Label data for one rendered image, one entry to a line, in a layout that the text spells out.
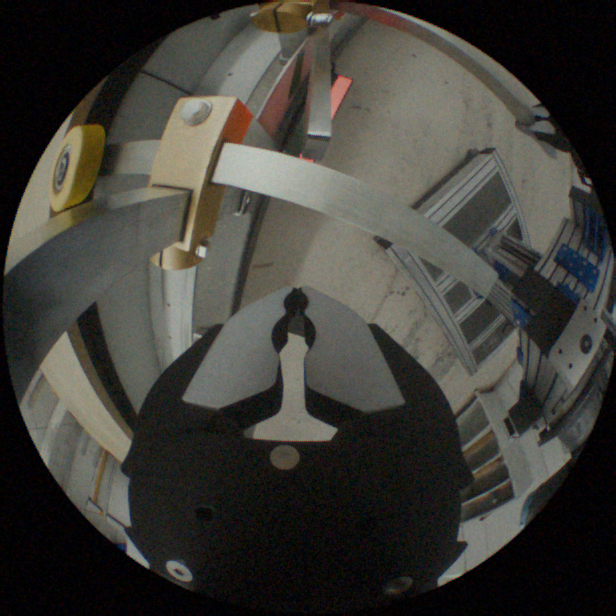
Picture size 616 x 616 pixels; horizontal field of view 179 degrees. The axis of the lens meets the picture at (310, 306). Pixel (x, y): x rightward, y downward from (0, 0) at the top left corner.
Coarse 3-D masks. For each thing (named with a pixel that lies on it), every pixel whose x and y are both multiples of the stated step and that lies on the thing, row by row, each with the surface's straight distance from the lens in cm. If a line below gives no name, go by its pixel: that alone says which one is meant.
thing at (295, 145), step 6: (336, 78) 35; (300, 120) 31; (300, 126) 31; (294, 132) 31; (300, 132) 31; (294, 138) 31; (300, 138) 31; (294, 144) 30; (300, 144) 30; (288, 150) 30; (294, 150) 30; (300, 150) 30; (294, 156) 30
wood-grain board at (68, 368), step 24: (96, 96) 30; (72, 120) 29; (48, 168) 31; (48, 192) 29; (24, 216) 46; (48, 216) 28; (72, 336) 35; (48, 360) 72; (72, 360) 41; (72, 384) 59; (96, 384) 43; (72, 408) 116; (96, 408) 56; (96, 432) 118; (120, 432) 61; (120, 456) 161
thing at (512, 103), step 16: (336, 0) 29; (368, 16) 29; (384, 16) 28; (400, 16) 28; (416, 32) 29; (432, 32) 28; (448, 48) 29; (464, 48) 29; (464, 64) 30; (480, 64) 29; (480, 80) 31; (496, 80) 30; (496, 96) 32; (512, 96) 31; (512, 112) 33; (528, 112) 33
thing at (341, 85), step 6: (342, 78) 35; (336, 84) 34; (342, 84) 35; (348, 84) 35; (336, 90) 34; (342, 90) 34; (336, 96) 33; (342, 96) 34; (336, 102) 33; (336, 108) 32; (300, 156) 30
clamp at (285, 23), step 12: (288, 0) 25; (300, 0) 25; (312, 0) 25; (324, 0) 26; (264, 12) 24; (276, 12) 23; (288, 12) 23; (300, 12) 23; (264, 24) 25; (276, 24) 25; (288, 24) 24; (300, 24) 24
